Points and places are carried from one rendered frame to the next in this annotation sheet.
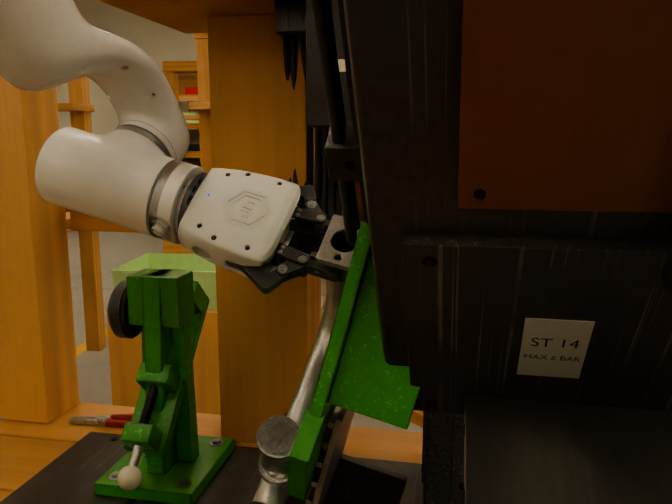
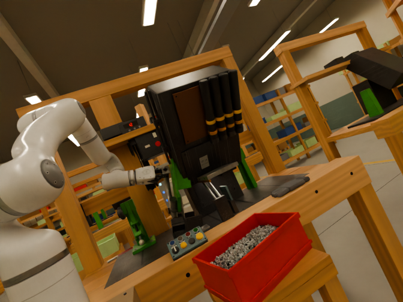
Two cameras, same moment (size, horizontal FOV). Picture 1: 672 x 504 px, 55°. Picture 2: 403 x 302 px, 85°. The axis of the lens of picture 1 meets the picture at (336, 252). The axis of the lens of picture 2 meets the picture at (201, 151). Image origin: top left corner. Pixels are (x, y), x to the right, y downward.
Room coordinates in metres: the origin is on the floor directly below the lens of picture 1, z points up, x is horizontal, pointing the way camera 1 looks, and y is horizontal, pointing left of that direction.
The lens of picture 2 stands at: (-0.55, 0.35, 1.19)
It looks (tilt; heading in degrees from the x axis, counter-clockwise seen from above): 3 degrees up; 332
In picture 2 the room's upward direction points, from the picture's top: 25 degrees counter-clockwise
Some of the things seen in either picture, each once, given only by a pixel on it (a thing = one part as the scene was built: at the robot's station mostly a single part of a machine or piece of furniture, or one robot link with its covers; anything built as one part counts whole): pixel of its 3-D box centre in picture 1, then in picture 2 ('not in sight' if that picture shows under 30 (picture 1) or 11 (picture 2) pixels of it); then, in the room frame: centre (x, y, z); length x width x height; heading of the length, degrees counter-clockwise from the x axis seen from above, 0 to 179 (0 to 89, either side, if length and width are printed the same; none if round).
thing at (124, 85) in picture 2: not in sight; (139, 81); (0.89, -0.18, 1.89); 1.50 x 0.09 x 0.09; 79
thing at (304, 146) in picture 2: not in sight; (287, 124); (4.04, -5.10, 1.14); 2.45 x 0.55 x 2.28; 83
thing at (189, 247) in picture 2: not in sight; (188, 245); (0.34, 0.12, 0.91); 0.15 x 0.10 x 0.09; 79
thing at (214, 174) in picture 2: (565, 420); (211, 174); (0.48, -0.18, 1.11); 0.39 x 0.16 x 0.03; 169
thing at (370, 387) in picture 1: (381, 328); (179, 177); (0.55, -0.04, 1.17); 0.13 x 0.12 x 0.20; 79
